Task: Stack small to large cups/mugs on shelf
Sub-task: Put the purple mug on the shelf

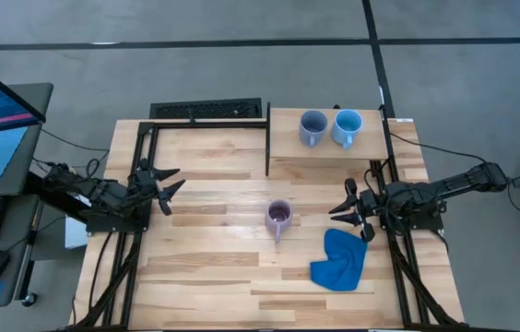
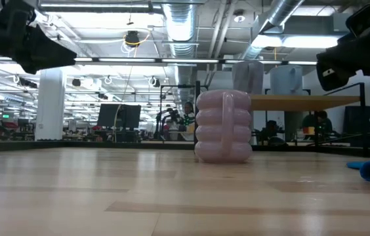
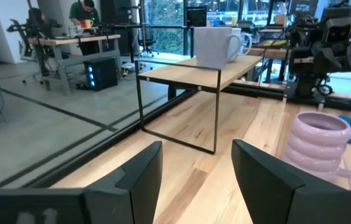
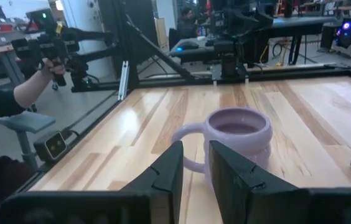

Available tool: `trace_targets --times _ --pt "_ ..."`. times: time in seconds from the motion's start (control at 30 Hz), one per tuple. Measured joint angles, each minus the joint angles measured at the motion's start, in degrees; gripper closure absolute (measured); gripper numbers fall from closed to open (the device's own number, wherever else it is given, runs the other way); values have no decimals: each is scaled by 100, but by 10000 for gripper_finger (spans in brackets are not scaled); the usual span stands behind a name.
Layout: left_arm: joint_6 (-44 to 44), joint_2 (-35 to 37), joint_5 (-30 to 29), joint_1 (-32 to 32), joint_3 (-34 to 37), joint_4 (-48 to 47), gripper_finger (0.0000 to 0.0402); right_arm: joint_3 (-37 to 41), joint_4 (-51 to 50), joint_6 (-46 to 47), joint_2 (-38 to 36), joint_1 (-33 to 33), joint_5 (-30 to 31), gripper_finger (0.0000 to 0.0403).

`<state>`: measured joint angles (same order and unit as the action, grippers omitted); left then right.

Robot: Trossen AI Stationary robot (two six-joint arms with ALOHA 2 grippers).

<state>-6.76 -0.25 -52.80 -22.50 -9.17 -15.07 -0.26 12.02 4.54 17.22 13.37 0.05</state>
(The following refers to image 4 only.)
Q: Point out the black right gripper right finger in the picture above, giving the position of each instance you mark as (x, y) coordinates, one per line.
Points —
(237, 193)

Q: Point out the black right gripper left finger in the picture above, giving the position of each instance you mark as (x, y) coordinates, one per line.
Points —
(166, 180)

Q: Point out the pink ribbed mug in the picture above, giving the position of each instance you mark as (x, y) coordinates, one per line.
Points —
(241, 140)

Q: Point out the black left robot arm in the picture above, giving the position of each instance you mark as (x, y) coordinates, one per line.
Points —
(228, 62)

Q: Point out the cardboard box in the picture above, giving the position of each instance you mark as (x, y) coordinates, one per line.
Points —
(160, 31)

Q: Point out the grey stool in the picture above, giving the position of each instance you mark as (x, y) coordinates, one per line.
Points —
(26, 121)

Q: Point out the person's hand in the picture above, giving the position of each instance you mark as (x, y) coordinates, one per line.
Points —
(52, 67)

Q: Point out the black diagonal frame brace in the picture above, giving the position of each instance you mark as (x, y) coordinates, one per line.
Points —
(160, 49)

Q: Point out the grey metal bracket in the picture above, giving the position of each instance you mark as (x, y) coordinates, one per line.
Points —
(123, 81)

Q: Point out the black frame upright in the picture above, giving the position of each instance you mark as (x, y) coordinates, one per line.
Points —
(125, 37)

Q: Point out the black table-level camera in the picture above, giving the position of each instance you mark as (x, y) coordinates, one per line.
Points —
(54, 145)

